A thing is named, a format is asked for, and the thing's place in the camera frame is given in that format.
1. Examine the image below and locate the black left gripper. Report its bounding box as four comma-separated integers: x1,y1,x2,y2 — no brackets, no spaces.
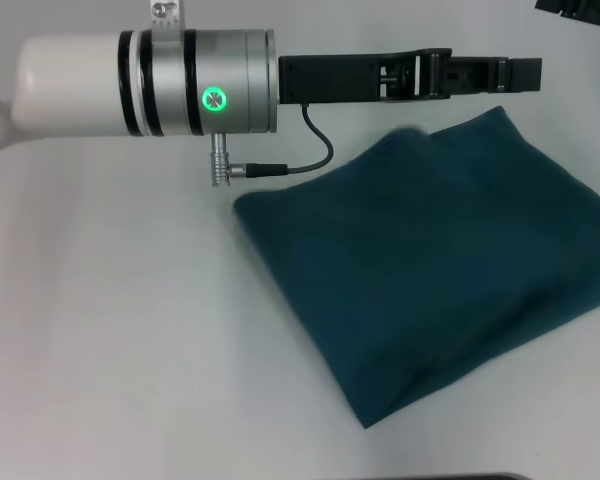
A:
278,47,454,107

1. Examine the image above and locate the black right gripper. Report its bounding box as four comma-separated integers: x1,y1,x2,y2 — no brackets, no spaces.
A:
444,0,600,97

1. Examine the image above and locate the teal blue t-shirt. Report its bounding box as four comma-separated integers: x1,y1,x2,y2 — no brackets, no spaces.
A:
233,104,600,431

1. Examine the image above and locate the left gripper dark cable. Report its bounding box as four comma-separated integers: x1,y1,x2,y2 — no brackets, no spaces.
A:
209,102,334,188

